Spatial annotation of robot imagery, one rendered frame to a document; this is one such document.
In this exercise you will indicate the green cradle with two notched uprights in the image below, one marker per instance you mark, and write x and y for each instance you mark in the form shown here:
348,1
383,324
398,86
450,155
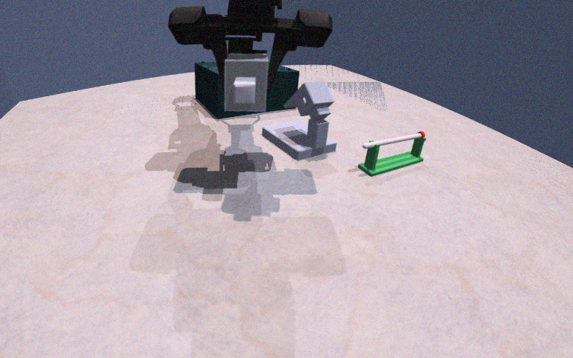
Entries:
374,166

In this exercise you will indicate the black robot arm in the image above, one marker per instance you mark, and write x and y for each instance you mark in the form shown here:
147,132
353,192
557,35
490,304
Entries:
243,43

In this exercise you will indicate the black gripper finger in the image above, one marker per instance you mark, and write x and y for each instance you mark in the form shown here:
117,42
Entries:
286,39
212,37

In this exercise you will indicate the grey pin with red cap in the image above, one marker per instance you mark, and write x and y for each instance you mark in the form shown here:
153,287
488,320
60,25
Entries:
419,135

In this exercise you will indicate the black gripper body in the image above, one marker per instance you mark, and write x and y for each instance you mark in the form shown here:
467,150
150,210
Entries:
250,16

